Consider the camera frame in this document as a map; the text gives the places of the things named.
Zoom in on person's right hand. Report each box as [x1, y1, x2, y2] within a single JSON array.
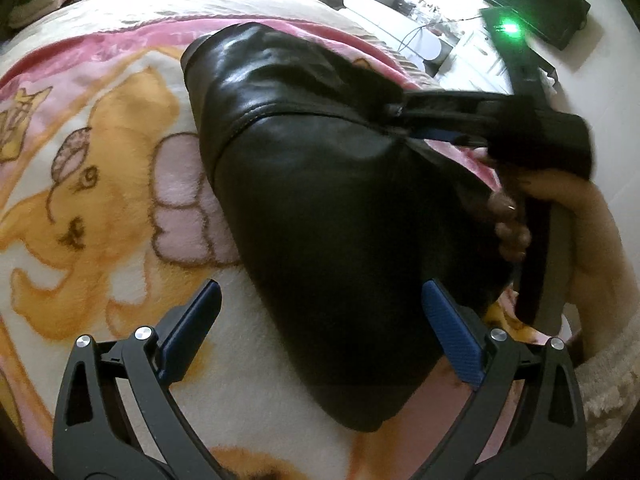
[[488, 170, 637, 359]]

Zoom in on pink cartoon blanket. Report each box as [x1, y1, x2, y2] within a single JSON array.
[[1, 18, 469, 479]]

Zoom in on beige bed sheet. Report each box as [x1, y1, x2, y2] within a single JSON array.
[[1, 0, 435, 88]]

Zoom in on white dresser with clutter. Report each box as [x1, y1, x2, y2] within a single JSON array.
[[321, 0, 504, 88]]

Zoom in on beige fuzzy sleeve forearm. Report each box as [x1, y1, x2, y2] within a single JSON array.
[[570, 193, 639, 466]]

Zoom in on black leather jacket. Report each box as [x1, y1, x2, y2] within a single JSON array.
[[181, 23, 513, 431]]

